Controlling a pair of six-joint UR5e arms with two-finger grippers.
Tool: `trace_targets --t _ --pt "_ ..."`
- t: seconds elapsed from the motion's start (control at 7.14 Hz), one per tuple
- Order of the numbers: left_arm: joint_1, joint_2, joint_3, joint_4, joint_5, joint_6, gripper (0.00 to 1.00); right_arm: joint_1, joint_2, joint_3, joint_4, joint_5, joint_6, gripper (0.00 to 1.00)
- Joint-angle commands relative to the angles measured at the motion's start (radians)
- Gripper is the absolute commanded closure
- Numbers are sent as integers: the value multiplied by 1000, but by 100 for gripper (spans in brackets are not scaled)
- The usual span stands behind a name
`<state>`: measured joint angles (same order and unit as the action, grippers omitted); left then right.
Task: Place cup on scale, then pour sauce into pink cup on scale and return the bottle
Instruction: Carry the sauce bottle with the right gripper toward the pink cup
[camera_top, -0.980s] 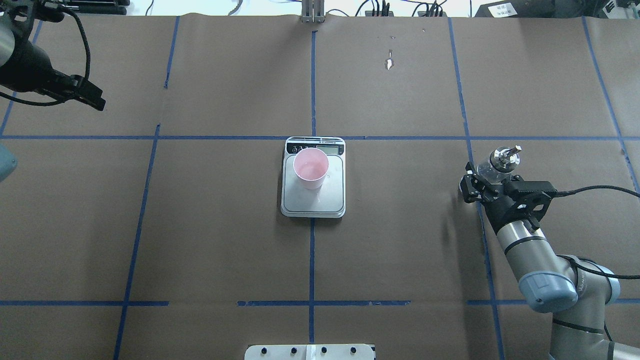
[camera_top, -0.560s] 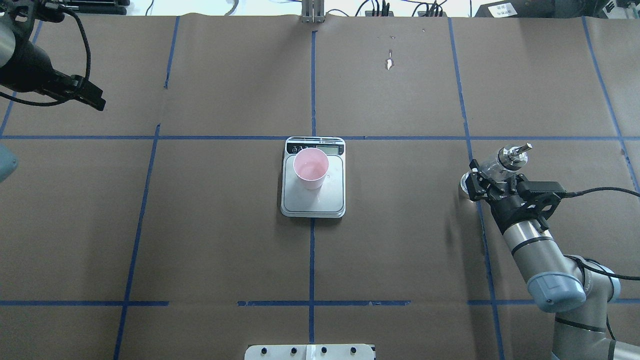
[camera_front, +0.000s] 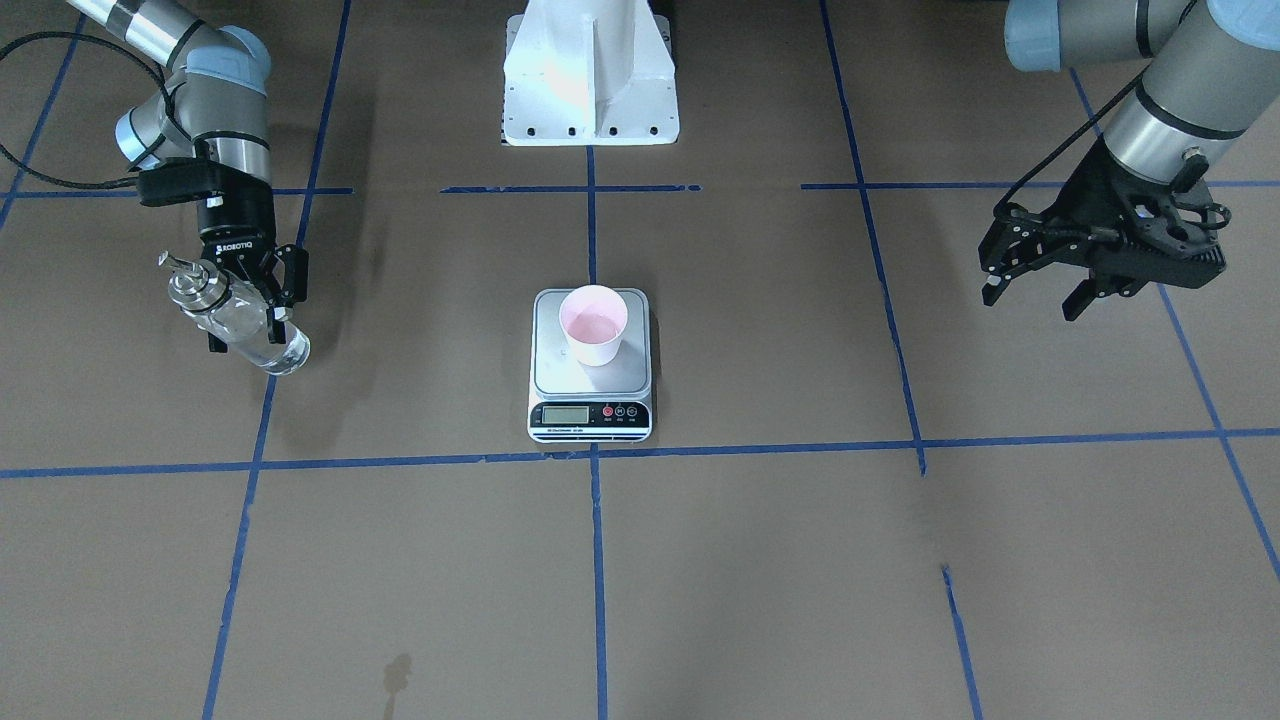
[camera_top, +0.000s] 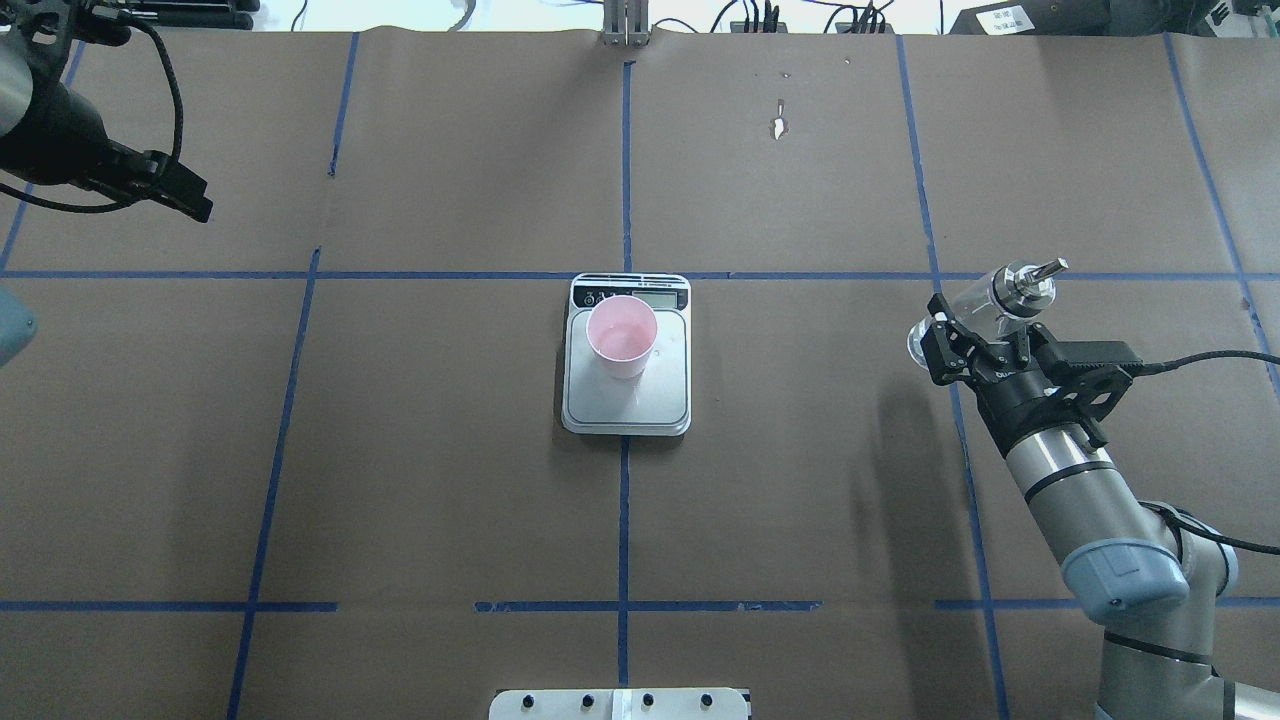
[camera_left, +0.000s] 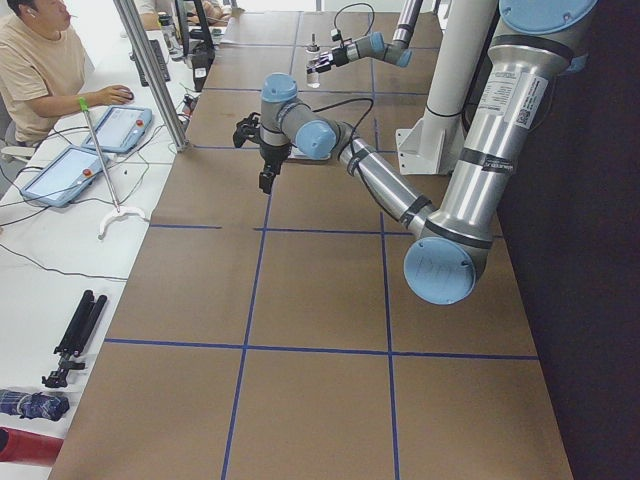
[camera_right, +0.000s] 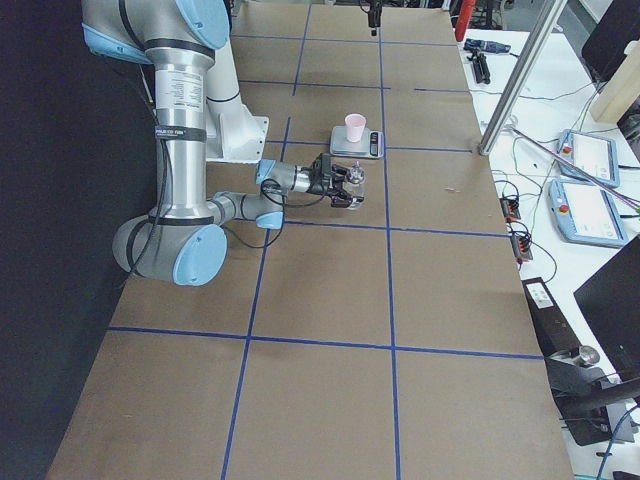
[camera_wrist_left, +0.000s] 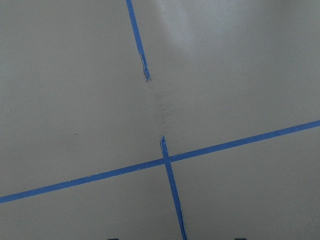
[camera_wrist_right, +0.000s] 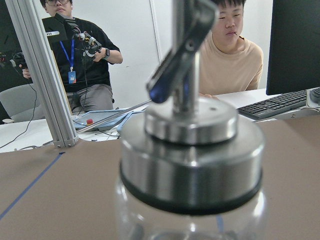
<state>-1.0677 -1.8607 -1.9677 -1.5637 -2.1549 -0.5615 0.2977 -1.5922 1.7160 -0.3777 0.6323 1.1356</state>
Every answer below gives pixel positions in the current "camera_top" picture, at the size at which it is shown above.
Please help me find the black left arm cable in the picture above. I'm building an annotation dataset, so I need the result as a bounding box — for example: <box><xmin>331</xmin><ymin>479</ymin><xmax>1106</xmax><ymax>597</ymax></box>
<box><xmin>0</xmin><ymin>10</ymin><xmax>187</xmax><ymax>215</ymax></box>

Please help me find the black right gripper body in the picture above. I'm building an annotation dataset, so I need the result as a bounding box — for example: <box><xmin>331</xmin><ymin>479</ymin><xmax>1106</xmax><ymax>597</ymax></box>
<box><xmin>961</xmin><ymin>323</ymin><xmax>1101</xmax><ymax>457</ymax></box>

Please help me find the digital kitchen scale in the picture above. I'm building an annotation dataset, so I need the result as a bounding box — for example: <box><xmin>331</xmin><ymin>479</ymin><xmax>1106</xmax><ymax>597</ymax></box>
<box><xmin>561</xmin><ymin>273</ymin><xmax>692</xmax><ymax>437</ymax></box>

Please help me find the white pedestal column base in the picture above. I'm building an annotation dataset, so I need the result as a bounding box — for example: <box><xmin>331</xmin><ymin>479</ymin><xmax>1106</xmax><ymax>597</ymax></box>
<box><xmin>488</xmin><ymin>687</ymin><xmax>754</xmax><ymax>719</ymax></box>

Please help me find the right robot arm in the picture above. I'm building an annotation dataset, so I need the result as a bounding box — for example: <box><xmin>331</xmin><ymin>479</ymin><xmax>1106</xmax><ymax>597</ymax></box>
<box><xmin>915</xmin><ymin>293</ymin><xmax>1277</xmax><ymax>719</ymax></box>

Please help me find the black folded tripod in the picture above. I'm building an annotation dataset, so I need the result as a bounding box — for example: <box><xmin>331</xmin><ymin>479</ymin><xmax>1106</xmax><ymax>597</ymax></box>
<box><xmin>122</xmin><ymin>1</ymin><xmax>261</xmax><ymax>31</ymax></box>

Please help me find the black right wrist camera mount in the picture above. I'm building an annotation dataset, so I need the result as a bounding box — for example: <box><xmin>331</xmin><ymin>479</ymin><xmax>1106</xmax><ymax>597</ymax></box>
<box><xmin>1034</xmin><ymin>341</ymin><xmax>1144</xmax><ymax>420</ymax></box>

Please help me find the pink plastic cup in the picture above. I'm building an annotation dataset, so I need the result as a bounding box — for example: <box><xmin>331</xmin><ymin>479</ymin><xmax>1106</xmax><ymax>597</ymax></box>
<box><xmin>586</xmin><ymin>295</ymin><xmax>659</xmax><ymax>380</ymax></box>

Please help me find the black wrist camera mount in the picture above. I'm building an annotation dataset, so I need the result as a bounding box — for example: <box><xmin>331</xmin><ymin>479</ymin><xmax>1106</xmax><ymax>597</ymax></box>
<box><xmin>1034</xmin><ymin>341</ymin><xmax>1144</xmax><ymax>420</ymax></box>
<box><xmin>0</xmin><ymin>0</ymin><xmax>133</xmax><ymax>61</ymax></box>

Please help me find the black box with label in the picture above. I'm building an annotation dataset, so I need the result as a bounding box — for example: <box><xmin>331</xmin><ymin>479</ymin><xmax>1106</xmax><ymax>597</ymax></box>
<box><xmin>946</xmin><ymin>1</ymin><xmax>1111</xmax><ymax>36</ymax></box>

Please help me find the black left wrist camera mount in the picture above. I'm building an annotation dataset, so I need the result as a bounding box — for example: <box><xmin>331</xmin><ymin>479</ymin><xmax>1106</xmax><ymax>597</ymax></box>
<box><xmin>0</xmin><ymin>0</ymin><xmax>133</xmax><ymax>61</ymax></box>

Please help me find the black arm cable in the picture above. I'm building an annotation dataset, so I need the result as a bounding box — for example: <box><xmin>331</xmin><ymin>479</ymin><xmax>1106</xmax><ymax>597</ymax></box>
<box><xmin>0</xmin><ymin>10</ymin><xmax>187</xmax><ymax>215</ymax></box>
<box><xmin>1130</xmin><ymin>350</ymin><xmax>1280</xmax><ymax>556</ymax></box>

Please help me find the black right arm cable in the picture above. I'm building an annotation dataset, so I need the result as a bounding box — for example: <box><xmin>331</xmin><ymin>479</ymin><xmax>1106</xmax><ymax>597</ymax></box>
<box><xmin>1130</xmin><ymin>350</ymin><xmax>1280</xmax><ymax>556</ymax></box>

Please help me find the aluminium frame post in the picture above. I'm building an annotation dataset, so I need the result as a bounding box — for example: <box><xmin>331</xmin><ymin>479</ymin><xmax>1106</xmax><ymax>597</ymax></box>
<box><xmin>600</xmin><ymin>0</ymin><xmax>652</xmax><ymax>47</ymax></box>

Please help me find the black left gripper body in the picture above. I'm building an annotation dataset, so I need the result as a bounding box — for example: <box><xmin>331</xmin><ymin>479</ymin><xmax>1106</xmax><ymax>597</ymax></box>
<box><xmin>1</xmin><ymin>81</ymin><xmax>180</xmax><ymax>205</ymax></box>

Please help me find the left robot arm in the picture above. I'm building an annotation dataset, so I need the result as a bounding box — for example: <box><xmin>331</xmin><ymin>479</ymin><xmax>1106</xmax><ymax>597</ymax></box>
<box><xmin>1</xmin><ymin>1</ymin><xmax>212</xmax><ymax>223</ymax></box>

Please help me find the clear glass sauce bottle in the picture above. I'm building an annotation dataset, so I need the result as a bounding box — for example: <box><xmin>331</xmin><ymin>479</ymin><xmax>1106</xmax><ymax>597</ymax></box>
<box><xmin>908</xmin><ymin>258</ymin><xmax>1070</xmax><ymax>368</ymax></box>

